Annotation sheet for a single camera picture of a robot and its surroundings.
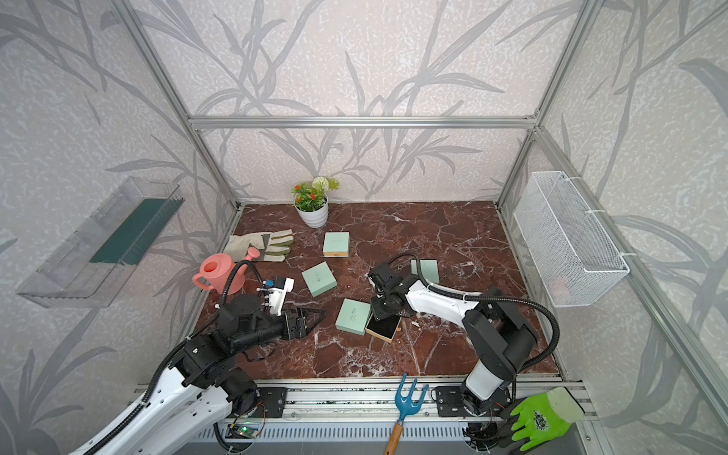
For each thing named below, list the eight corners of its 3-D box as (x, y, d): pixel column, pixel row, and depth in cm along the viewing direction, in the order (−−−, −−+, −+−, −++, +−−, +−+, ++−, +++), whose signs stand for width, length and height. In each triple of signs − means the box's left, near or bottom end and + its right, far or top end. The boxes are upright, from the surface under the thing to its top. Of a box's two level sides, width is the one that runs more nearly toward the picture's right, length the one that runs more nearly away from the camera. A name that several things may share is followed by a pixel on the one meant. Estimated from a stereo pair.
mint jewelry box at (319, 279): (313, 298, 95) (311, 293, 92) (303, 277, 100) (301, 272, 98) (338, 285, 98) (337, 280, 96) (327, 265, 104) (325, 260, 101)
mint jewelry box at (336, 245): (322, 257, 106) (320, 251, 103) (325, 236, 112) (324, 230, 109) (349, 257, 106) (348, 251, 103) (351, 237, 112) (350, 230, 109)
